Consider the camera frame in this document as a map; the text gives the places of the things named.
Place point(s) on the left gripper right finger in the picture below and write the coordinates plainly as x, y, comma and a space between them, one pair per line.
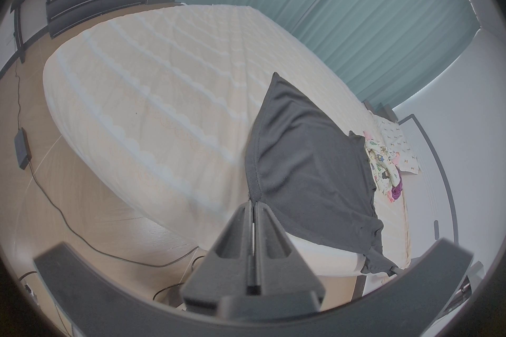
284, 268

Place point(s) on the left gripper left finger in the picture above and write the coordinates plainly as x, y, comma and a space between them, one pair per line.
227, 268

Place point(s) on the black T-shirt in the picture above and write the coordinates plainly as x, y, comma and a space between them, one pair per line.
308, 161

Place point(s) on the bed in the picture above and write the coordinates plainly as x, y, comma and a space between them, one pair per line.
158, 98

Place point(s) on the pink garment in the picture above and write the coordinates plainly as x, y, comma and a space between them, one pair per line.
367, 136

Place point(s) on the white printed pillow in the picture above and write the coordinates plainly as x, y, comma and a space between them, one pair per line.
399, 146

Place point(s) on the grey bedside table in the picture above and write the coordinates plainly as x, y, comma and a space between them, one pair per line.
377, 110

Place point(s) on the black power adapter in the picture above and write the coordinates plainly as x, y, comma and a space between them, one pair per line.
22, 148

